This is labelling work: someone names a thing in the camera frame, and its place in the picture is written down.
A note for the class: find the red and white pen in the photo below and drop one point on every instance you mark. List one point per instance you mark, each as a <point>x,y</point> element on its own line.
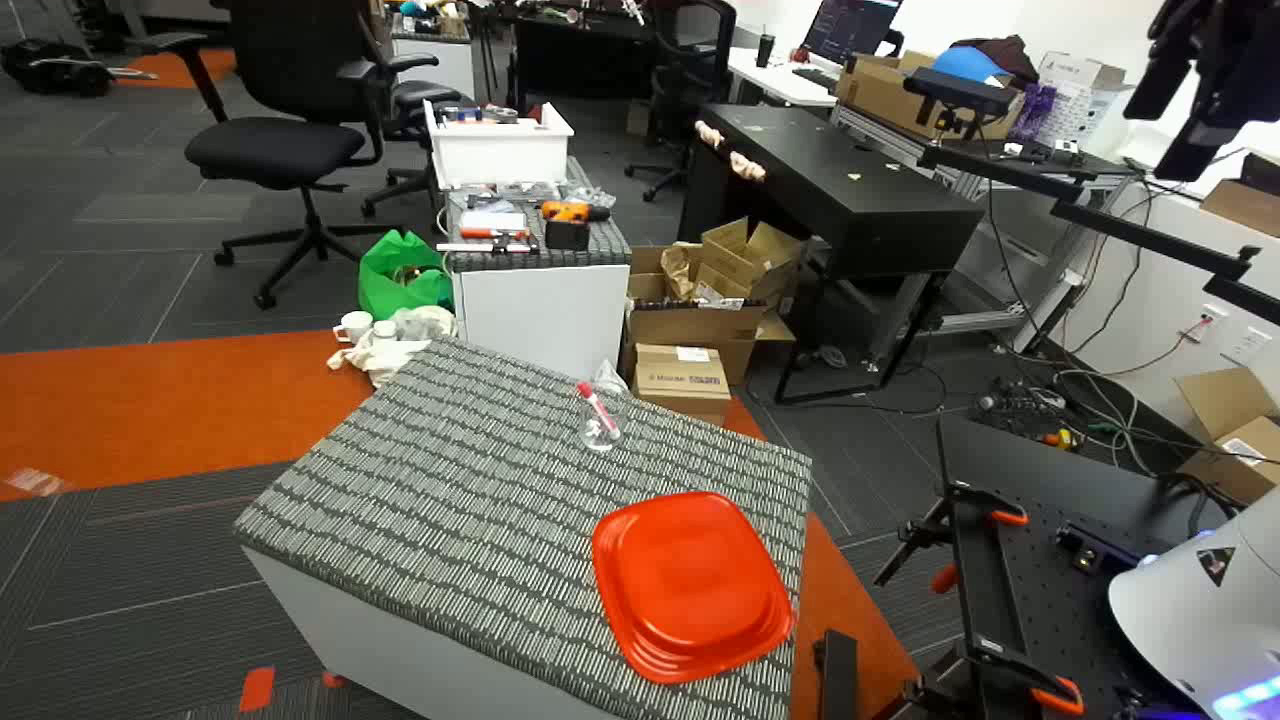
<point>597,410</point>

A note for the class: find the small white cabinet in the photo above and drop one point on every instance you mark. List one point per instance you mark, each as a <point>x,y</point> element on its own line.
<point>540,313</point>

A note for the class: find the orange and black tool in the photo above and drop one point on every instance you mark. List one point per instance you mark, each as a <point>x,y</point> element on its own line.
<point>565,218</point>

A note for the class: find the pile of small supplies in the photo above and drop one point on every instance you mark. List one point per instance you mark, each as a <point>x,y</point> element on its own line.
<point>493,223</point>

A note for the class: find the red square plastic plate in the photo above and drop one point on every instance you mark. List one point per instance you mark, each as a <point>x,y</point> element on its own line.
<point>686,585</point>

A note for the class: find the grey woven mat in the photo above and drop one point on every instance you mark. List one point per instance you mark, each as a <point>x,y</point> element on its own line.
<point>440,493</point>

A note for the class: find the white plastic storage bin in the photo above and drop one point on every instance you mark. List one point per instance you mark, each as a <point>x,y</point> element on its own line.
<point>502,157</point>

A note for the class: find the white cloth pile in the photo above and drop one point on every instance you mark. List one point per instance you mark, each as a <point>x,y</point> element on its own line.
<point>392,346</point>

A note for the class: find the black desk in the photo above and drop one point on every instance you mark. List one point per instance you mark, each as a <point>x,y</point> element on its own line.
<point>824,183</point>

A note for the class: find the green bag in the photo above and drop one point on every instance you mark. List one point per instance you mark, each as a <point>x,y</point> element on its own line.
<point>383,296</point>

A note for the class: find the black mesh office chair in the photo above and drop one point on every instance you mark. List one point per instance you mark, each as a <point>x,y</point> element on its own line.
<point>695,64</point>

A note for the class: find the dark background desk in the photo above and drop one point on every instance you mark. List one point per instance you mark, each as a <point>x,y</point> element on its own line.
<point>574,61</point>

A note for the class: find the white desk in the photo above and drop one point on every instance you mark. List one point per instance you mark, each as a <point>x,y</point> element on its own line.
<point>774,83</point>

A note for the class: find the black tumbler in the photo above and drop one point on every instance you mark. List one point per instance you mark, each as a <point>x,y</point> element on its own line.
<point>767,50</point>

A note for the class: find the cardboard box on desk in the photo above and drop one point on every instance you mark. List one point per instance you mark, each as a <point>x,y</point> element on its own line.
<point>881,94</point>

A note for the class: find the black flat bar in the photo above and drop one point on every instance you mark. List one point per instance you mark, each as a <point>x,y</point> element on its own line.
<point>836,680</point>

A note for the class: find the open laptop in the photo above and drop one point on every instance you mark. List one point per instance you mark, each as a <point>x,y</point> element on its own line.
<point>845,27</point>

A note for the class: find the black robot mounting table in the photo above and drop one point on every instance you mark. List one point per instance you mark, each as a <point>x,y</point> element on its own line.
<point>1040,463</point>

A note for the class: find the black swivel office chair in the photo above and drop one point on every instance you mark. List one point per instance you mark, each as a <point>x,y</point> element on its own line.
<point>274,145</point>

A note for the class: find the blue cloth item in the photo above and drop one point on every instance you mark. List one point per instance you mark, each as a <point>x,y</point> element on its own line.
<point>968,64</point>

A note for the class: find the clear plastic container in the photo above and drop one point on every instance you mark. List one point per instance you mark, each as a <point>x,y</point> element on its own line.
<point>1075,103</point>

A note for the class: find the clear plastic wrapper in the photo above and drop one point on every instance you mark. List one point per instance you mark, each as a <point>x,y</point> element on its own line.
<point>32,483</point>

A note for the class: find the large open cardboard box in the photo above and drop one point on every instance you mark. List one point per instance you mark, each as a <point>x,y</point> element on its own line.
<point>1254,474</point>

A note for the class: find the cardboard box flap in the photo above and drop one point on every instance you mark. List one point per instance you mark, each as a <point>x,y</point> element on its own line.
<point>1244,207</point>

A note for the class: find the dark hanging jacket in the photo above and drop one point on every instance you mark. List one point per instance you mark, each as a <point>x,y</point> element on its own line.
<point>1224,64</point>

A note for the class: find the black bag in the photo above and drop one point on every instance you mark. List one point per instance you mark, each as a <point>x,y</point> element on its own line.
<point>53,64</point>

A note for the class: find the black metal frame rail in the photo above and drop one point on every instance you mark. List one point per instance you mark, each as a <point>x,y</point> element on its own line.
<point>1134,224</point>

